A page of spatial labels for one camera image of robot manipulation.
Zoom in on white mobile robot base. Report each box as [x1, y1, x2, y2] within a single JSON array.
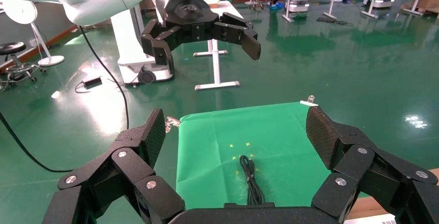
[[371, 0, 394, 9], [285, 0, 311, 13]]

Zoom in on brown open cardboard box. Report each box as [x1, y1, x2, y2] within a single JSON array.
[[346, 168, 439, 220]]

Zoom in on stacked brown cardboard boxes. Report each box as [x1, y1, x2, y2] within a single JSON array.
[[401, 0, 439, 14]]

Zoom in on white work table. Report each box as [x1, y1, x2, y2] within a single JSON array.
[[193, 0, 245, 91]]

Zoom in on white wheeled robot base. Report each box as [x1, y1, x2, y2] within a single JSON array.
[[110, 5, 174, 85]]

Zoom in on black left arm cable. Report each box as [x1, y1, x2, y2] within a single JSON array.
[[0, 25, 130, 174]]

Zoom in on white printed instruction sheet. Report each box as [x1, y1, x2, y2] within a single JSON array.
[[344, 214, 399, 224]]

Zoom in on white round-headed floor stand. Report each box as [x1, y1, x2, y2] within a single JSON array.
[[0, 0, 66, 67]]

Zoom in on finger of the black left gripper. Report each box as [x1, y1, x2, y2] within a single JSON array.
[[214, 11, 262, 62], [140, 19, 182, 76]]

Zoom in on metal binder clip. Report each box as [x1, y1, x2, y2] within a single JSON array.
[[300, 95, 319, 107], [165, 116, 181, 133]]

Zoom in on black power adapter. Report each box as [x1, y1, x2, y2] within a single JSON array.
[[75, 76, 104, 94]]

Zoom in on black data cable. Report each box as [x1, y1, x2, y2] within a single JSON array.
[[239, 155, 266, 206]]

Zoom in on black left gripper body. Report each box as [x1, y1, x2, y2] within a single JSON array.
[[154, 0, 222, 44]]

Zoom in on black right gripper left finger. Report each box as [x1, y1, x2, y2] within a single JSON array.
[[42, 108, 186, 224]]

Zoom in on black round stool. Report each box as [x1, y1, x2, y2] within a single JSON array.
[[0, 41, 47, 85]]

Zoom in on green table cloth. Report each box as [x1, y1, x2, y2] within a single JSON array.
[[175, 101, 371, 211]]

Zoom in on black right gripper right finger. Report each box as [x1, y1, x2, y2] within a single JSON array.
[[305, 106, 439, 224]]

